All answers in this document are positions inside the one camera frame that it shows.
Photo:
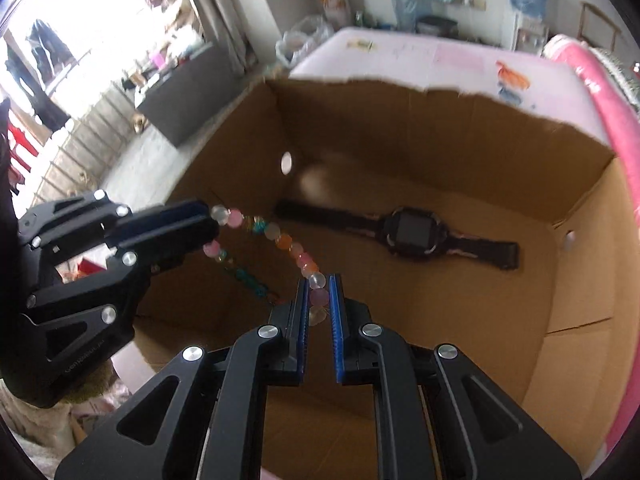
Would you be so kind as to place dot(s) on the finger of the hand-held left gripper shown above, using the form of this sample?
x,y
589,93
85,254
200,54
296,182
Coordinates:
x,y
175,252
165,217

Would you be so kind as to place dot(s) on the white plastic bag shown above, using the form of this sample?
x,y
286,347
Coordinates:
x,y
300,40

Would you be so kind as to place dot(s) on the white water dispenser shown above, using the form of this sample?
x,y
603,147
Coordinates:
x,y
530,35

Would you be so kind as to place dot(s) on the person's left forearm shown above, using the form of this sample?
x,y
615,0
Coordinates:
x,y
35,425

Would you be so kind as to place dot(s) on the clear water jug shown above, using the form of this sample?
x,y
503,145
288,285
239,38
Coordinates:
x,y
410,7

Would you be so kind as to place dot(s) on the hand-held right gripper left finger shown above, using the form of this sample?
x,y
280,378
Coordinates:
x,y
303,350

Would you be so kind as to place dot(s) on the grey curtain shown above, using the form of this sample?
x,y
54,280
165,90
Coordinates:
x,y
220,10

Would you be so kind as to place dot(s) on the metal window railing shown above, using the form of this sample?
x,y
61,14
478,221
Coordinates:
x,y
90,125

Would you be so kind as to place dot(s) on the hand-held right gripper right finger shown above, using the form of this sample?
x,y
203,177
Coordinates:
x,y
337,350

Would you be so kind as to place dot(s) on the pink floral quilt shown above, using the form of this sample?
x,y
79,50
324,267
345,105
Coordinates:
x,y
620,125

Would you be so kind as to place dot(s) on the pair of beige shoes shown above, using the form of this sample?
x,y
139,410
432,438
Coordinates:
x,y
139,123

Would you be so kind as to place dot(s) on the lace-edged floral pillow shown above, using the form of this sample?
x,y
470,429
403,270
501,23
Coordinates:
x,y
620,70

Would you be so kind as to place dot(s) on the wooden chair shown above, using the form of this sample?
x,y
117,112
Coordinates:
x,y
581,22

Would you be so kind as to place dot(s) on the dark low cabinet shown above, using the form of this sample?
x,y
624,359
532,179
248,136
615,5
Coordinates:
x,y
190,95

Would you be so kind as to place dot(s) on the hanging dark pants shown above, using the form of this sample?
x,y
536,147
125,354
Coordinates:
x,y
47,42

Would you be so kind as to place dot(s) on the brown cardboard box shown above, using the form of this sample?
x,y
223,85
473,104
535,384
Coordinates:
x,y
450,310

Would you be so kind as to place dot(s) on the hanging dark garment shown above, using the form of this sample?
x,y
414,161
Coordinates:
x,y
30,90

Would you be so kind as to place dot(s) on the small pink container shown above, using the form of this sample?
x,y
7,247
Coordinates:
x,y
159,60

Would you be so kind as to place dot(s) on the black smartwatch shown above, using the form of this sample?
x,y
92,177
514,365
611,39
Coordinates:
x,y
405,232

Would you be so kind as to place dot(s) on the hanging red garment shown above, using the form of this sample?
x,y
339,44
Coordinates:
x,y
20,145

